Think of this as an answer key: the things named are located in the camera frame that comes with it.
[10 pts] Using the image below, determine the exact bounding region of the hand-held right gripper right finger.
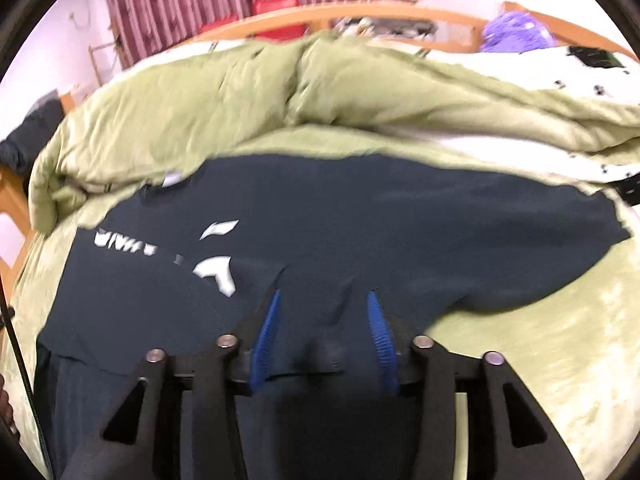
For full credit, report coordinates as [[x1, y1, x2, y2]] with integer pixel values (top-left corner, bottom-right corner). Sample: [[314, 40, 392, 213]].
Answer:
[[366, 291, 586, 480]]

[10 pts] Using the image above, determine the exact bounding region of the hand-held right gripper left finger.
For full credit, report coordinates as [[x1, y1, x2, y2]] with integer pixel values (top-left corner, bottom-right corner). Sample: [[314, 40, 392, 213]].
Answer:
[[62, 290, 283, 480]]

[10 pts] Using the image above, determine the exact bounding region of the dark navy printed shirt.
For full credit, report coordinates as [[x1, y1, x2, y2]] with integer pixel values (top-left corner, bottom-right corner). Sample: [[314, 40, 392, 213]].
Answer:
[[35, 152, 632, 480]]

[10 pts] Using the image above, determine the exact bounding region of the green quilt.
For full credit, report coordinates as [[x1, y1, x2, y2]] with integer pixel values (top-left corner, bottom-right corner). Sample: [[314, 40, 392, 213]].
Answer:
[[27, 30, 640, 236]]

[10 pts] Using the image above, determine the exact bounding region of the white printed blanket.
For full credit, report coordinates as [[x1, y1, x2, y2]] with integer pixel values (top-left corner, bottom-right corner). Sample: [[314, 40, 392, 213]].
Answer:
[[420, 44, 640, 207]]

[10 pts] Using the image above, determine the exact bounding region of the black hanging cloth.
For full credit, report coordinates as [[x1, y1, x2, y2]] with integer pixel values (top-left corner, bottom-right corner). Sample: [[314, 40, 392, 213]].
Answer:
[[0, 95, 67, 176]]

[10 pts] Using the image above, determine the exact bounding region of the purple fluffy cloth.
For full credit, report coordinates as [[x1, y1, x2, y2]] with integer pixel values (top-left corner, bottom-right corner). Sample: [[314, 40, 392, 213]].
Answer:
[[481, 10, 556, 55]]

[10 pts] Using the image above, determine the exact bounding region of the black cable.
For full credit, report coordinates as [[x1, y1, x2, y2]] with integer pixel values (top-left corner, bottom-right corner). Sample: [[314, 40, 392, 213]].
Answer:
[[0, 275, 53, 480]]

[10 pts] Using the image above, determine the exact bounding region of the wooden bed frame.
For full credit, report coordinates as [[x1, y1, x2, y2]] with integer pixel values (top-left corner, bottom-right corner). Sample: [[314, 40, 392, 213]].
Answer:
[[0, 2, 638, 281]]

